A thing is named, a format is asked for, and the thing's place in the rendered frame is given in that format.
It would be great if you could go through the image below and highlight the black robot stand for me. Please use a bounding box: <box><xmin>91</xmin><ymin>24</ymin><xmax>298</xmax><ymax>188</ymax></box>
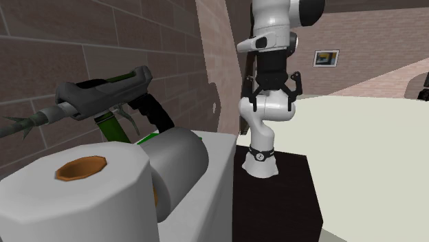
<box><xmin>232</xmin><ymin>144</ymin><xmax>325</xmax><ymax>242</ymax></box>

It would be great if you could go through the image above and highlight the white toilet paper roll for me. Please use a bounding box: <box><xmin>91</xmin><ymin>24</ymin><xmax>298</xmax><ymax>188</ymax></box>
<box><xmin>138</xmin><ymin>126</ymin><xmax>210</xmax><ymax>224</ymax></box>
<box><xmin>0</xmin><ymin>140</ymin><xmax>160</xmax><ymax>242</ymax></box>

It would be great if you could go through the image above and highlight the framed wall picture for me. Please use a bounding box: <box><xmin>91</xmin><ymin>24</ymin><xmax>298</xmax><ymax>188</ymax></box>
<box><xmin>313</xmin><ymin>49</ymin><xmax>340</xmax><ymax>68</ymax></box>

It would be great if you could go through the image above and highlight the grey green handheld tool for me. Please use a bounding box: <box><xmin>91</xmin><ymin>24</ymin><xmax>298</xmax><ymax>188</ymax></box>
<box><xmin>0</xmin><ymin>65</ymin><xmax>176</xmax><ymax>146</ymax></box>

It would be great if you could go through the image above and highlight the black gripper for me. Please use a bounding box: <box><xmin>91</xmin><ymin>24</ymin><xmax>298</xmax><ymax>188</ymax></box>
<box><xmin>245</xmin><ymin>49</ymin><xmax>303</xmax><ymax>113</ymax></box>

